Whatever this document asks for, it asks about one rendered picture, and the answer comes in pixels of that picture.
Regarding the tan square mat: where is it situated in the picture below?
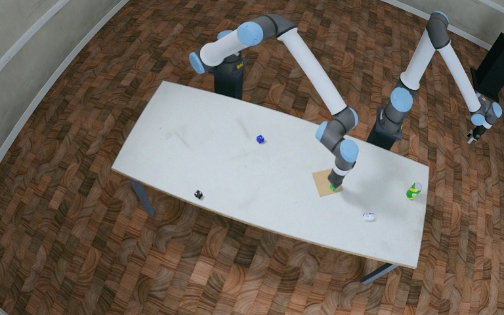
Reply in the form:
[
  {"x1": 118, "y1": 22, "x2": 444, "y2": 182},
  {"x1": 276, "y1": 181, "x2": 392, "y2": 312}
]
[{"x1": 312, "y1": 168, "x2": 344, "y2": 198}]

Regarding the black cabinet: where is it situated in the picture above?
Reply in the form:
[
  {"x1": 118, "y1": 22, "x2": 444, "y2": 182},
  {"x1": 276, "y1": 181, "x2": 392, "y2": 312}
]
[{"x1": 470, "y1": 32, "x2": 504, "y2": 104}]

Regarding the green and yellow can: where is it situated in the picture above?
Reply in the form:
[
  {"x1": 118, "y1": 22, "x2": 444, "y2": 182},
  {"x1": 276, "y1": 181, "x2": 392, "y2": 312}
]
[{"x1": 406, "y1": 182, "x2": 423, "y2": 201}]

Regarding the white table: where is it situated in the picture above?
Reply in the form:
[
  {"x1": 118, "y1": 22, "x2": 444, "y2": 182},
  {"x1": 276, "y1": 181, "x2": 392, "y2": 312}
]
[{"x1": 111, "y1": 80, "x2": 430, "y2": 285}]

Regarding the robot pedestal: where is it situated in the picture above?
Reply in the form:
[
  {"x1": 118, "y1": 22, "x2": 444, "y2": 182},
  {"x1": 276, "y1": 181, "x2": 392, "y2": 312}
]
[
  {"x1": 366, "y1": 107, "x2": 403, "y2": 151},
  {"x1": 211, "y1": 58, "x2": 249, "y2": 100}
]

